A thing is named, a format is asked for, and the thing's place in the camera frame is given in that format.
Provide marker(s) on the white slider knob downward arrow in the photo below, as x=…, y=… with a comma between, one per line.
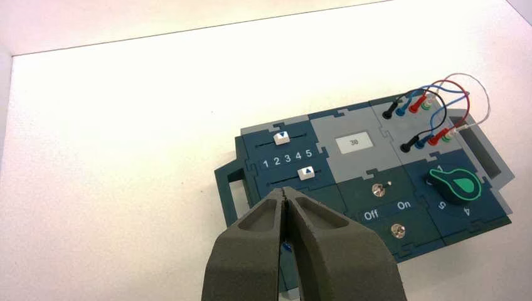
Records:
x=281, y=139

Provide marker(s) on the teal and grey control box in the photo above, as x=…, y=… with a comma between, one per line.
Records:
x=361, y=170

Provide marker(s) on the green rotary selector knob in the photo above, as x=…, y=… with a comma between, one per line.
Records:
x=453, y=187

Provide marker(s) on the small white display screen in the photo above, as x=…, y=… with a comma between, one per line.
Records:
x=354, y=142

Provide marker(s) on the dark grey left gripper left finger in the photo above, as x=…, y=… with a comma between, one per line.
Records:
x=245, y=257

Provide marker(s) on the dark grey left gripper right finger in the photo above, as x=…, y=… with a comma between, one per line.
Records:
x=336, y=257

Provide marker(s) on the metal toggle switch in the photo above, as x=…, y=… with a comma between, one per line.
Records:
x=378, y=190
x=398, y=231

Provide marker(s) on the white slider knob upward arrow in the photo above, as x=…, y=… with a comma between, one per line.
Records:
x=306, y=173

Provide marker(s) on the blue round push button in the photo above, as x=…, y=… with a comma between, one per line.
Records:
x=286, y=248

